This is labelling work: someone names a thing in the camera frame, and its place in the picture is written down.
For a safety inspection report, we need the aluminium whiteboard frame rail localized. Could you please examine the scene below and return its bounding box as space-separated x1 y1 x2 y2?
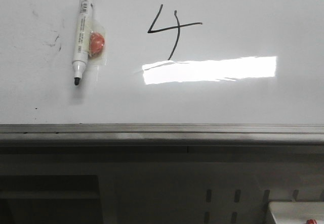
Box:
1 123 323 147

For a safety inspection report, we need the white whiteboard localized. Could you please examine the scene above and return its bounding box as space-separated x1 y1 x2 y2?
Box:
1 0 323 124

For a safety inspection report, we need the grey slotted metal panel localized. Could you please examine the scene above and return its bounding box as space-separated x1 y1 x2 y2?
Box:
115 163 323 223

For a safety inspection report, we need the white bin with red item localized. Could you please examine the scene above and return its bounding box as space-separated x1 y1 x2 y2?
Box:
266 201 323 224

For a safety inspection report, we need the white whiteboard marker pen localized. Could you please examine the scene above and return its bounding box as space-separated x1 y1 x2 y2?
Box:
72 0 93 86

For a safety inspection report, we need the orange magnet taped to marker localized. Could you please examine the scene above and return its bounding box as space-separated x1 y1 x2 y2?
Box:
88 20 107 66

